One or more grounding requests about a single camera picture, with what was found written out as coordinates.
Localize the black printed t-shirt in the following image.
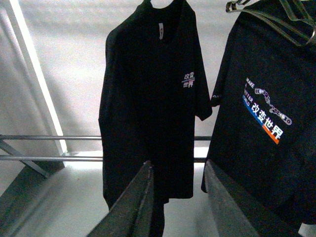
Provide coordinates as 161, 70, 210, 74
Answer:
98, 0, 212, 237

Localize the grey rack left upright leg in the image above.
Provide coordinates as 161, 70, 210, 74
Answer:
0, 140, 50, 178

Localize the black t-shirt with logo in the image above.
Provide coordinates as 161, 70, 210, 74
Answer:
207, 12, 316, 227

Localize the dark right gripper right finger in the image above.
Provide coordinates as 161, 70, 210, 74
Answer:
203, 160, 299, 237

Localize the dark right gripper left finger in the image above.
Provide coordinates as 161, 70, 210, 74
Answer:
87, 161, 154, 237

